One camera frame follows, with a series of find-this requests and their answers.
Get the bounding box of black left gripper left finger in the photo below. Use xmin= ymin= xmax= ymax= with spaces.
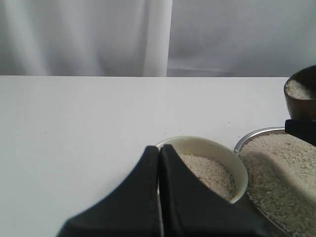
xmin=58 ymin=146 xmax=160 ymax=237

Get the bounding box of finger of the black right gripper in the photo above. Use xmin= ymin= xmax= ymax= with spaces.
xmin=284 ymin=119 xmax=316 ymax=146

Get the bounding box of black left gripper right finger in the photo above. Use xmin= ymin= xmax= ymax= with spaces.
xmin=159 ymin=145 xmax=273 ymax=237

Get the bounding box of brown wooden cup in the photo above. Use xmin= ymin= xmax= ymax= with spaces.
xmin=283 ymin=65 xmax=316 ymax=121

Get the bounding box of steel tray of rice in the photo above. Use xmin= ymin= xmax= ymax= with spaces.
xmin=234 ymin=127 xmax=316 ymax=237

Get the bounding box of small cream ceramic bowl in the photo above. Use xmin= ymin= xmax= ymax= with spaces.
xmin=157 ymin=136 xmax=248 ymax=203

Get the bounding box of white backdrop curtain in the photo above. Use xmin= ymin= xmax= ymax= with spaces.
xmin=0 ymin=0 xmax=316 ymax=77

